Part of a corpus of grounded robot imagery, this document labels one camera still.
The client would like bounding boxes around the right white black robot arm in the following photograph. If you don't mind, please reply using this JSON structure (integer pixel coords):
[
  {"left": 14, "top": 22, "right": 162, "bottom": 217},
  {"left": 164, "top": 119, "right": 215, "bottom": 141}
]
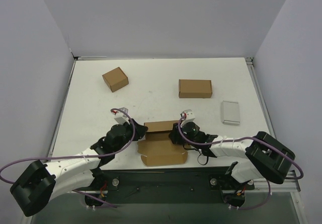
[{"left": 169, "top": 122, "right": 297, "bottom": 184}]

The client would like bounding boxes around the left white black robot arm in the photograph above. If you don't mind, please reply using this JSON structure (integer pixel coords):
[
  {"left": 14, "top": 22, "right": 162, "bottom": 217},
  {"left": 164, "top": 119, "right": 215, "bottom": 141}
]
[{"left": 10, "top": 119, "right": 148, "bottom": 217}]

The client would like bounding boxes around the rectangular closed cardboard box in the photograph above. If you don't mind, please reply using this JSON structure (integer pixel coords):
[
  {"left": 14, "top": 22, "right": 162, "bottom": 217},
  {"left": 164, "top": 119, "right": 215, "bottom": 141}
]
[{"left": 179, "top": 79, "right": 213, "bottom": 99}]

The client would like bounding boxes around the small square cardboard box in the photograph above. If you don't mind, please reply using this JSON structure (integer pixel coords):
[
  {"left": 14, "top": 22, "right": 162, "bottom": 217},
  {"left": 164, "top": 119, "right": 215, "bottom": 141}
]
[{"left": 102, "top": 67, "right": 129, "bottom": 93}]

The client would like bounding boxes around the small white flat box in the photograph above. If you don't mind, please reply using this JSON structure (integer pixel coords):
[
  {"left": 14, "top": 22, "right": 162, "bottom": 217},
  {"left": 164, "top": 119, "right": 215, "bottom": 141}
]
[{"left": 220, "top": 101, "right": 240, "bottom": 125}]

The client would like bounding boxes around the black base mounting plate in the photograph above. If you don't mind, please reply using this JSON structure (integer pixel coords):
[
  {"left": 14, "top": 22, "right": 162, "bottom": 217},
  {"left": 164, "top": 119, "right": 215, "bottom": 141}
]
[{"left": 81, "top": 167, "right": 255, "bottom": 204}]

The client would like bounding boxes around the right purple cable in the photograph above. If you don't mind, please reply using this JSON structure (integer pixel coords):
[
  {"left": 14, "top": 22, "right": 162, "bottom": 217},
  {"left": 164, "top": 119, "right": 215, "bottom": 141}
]
[{"left": 177, "top": 117, "right": 304, "bottom": 211}]

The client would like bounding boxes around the purple cable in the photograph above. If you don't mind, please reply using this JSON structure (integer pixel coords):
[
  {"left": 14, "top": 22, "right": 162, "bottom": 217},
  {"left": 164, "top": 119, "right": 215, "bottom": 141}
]
[
  {"left": 177, "top": 117, "right": 304, "bottom": 211},
  {"left": 0, "top": 107, "right": 138, "bottom": 208}
]

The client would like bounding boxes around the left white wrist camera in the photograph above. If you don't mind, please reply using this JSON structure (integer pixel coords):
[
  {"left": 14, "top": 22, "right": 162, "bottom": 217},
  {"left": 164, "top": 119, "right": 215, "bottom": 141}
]
[{"left": 111, "top": 107, "right": 129, "bottom": 125}]

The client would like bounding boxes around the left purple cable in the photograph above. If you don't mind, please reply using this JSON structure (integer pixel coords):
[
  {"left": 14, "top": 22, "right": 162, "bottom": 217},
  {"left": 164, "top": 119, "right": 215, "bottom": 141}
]
[{"left": 0, "top": 107, "right": 138, "bottom": 208}]

